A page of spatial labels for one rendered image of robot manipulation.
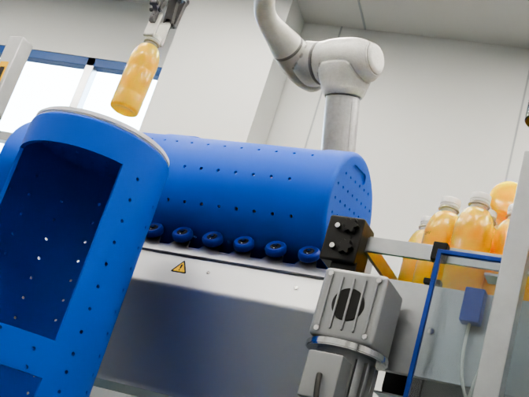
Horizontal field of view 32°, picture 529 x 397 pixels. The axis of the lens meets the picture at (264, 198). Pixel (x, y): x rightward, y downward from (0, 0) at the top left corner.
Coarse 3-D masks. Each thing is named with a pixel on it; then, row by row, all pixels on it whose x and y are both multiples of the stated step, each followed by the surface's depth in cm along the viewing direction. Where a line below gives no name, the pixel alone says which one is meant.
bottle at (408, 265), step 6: (420, 228) 192; (414, 234) 190; (420, 234) 189; (414, 240) 188; (420, 240) 188; (402, 258) 190; (408, 258) 187; (402, 264) 188; (408, 264) 187; (414, 264) 186; (402, 270) 187; (408, 270) 186; (402, 276) 186; (408, 276) 185
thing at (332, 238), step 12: (336, 216) 172; (336, 228) 171; (348, 228) 169; (360, 228) 169; (324, 240) 171; (336, 240) 170; (348, 240) 168; (360, 240) 169; (324, 252) 170; (336, 252) 169; (348, 252) 168; (360, 252) 169; (336, 264) 169; (348, 264) 168; (360, 264) 170
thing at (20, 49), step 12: (12, 36) 308; (12, 48) 305; (24, 48) 307; (0, 60) 305; (12, 60) 303; (24, 60) 308; (0, 72) 302; (12, 72) 303; (0, 84) 300; (12, 84) 304; (0, 96) 299; (0, 108) 300; (0, 120) 301
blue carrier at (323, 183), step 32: (0, 160) 224; (192, 160) 203; (224, 160) 200; (256, 160) 197; (288, 160) 195; (320, 160) 193; (352, 160) 195; (0, 192) 224; (192, 192) 199; (224, 192) 196; (256, 192) 193; (288, 192) 190; (320, 192) 187; (352, 192) 198; (192, 224) 200; (224, 224) 196; (256, 224) 193; (288, 224) 189; (320, 224) 186; (256, 256) 197; (288, 256) 193
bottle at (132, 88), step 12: (144, 48) 227; (156, 48) 229; (132, 60) 226; (144, 60) 225; (156, 60) 228; (132, 72) 224; (144, 72) 225; (120, 84) 224; (132, 84) 223; (144, 84) 224; (120, 96) 222; (132, 96) 222; (144, 96) 225; (120, 108) 225; (132, 108) 222
